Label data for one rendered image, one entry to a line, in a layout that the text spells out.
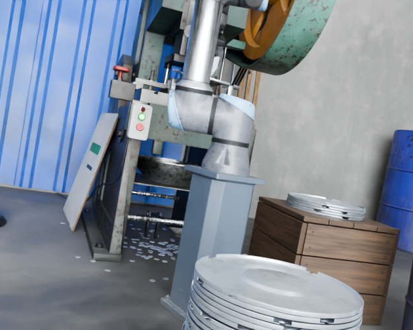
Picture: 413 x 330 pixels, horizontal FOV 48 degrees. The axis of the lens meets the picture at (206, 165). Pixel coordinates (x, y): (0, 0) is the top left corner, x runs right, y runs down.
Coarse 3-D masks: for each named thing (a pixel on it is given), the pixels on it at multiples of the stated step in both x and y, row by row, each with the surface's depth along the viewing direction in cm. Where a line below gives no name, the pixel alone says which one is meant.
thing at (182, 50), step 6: (192, 0) 203; (192, 6) 203; (192, 12) 203; (186, 24) 203; (186, 30) 202; (180, 36) 206; (186, 36) 202; (180, 42) 204; (186, 42) 204; (174, 48) 213; (180, 48) 203; (186, 48) 202; (180, 54) 204
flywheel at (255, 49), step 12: (276, 0) 220; (288, 0) 215; (252, 12) 247; (264, 12) 234; (276, 12) 219; (288, 12) 199; (252, 24) 245; (276, 24) 217; (240, 36) 250; (252, 36) 242; (264, 36) 228; (276, 36) 207; (252, 48) 231; (264, 48) 217
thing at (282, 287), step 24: (216, 264) 85; (240, 264) 88; (264, 264) 91; (288, 264) 93; (216, 288) 70; (240, 288) 73; (264, 288) 74; (288, 288) 75; (312, 288) 79; (336, 288) 83; (288, 312) 65; (312, 312) 66; (336, 312) 69
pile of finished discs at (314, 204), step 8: (288, 200) 172; (296, 200) 167; (304, 200) 164; (312, 200) 170; (320, 200) 169; (328, 200) 176; (336, 200) 186; (296, 208) 167; (304, 208) 164; (312, 208) 162; (320, 208) 161; (328, 208) 160; (336, 208) 160; (344, 208) 160; (352, 208) 161; (360, 208) 173; (328, 216) 160; (336, 216) 160; (344, 216) 160; (352, 216) 161; (360, 216) 164
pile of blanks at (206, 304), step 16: (192, 288) 77; (208, 288) 71; (192, 304) 76; (208, 304) 71; (224, 304) 69; (240, 304) 67; (192, 320) 76; (208, 320) 71; (224, 320) 69; (240, 320) 67; (256, 320) 66; (272, 320) 65; (288, 320) 67; (304, 320) 65; (320, 320) 67; (336, 320) 67; (352, 320) 70
